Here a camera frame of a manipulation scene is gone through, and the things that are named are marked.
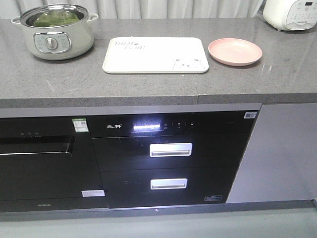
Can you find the green lettuce leaf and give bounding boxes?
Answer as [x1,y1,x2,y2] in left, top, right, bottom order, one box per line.
[32,9,80,27]

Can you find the lower silver drawer handle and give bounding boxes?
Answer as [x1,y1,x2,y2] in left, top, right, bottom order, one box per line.
[150,178,188,190]

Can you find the upper silver drawer handle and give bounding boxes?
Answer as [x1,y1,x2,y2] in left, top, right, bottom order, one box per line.
[150,143,193,157]

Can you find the black built-in dishwasher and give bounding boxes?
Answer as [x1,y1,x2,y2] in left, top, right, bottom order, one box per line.
[0,116,107,212]

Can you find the cream bear serving tray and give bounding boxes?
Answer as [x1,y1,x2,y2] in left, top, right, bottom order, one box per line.
[103,37,209,74]

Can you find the white rice cooker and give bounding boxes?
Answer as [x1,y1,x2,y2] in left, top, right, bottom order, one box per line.
[263,0,317,31]

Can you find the black disinfection cabinet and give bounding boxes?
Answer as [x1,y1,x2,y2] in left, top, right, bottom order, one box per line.
[87,111,257,209]

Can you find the pink round plate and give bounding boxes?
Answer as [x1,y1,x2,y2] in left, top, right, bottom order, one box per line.
[208,38,263,66]

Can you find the light green electric cooking pot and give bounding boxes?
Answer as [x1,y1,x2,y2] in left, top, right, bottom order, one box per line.
[11,3,99,60]

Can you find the silver drawer handle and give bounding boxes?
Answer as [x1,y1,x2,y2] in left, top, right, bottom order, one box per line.
[150,178,188,190]
[150,143,193,157]

